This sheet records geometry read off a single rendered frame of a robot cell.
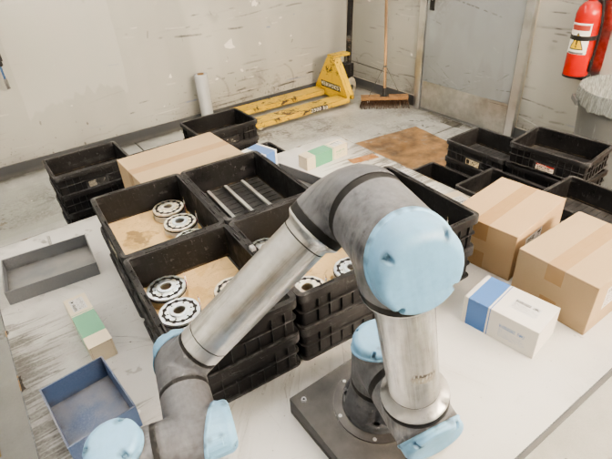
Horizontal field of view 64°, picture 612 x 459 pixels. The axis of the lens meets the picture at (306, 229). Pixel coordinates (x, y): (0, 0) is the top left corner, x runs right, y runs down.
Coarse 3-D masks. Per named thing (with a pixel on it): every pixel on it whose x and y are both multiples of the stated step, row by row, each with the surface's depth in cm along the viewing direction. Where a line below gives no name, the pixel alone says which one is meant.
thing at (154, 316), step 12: (216, 228) 137; (228, 228) 137; (180, 240) 133; (240, 240) 131; (144, 252) 129; (252, 252) 126; (132, 276) 121; (144, 300) 113; (288, 300) 110; (156, 312) 109; (276, 312) 108; (156, 324) 106
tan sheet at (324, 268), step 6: (336, 252) 141; (342, 252) 141; (324, 258) 139; (330, 258) 139; (336, 258) 139; (342, 258) 139; (318, 264) 137; (324, 264) 137; (330, 264) 137; (312, 270) 135; (318, 270) 134; (324, 270) 134; (330, 270) 134; (318, 276) 132; (324, 276) 132; (330, 276) 132
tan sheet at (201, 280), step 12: (216, 264) 139; (228, 264) 139; (180, 276) 136; (192, 276) 135; (204, 276) 135; (216, 276) 135; (228, 276) 135; (144, 288) 132; (192, 288) 131; (204, 288) 131; (204, 300) 127
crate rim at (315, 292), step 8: (288, 200) 148; (272, 208) 144; (248, 216) 142; (256, 216) 142; (232, 224) 138; (240, 232) 135; (248, 240) 131; (256, 248) 128; (352, 272) 117; (328, 280) 115; (336, 280) 115; (344, 280) 116; (352, 280) 118; (296, 288) 113; (312, 288) 113; (320, 288) 113; (328, 288) 114; (336, 288) 116; (296, 296) 112; (304, 296) 111; (312, 296) 113; (320, 296) 114
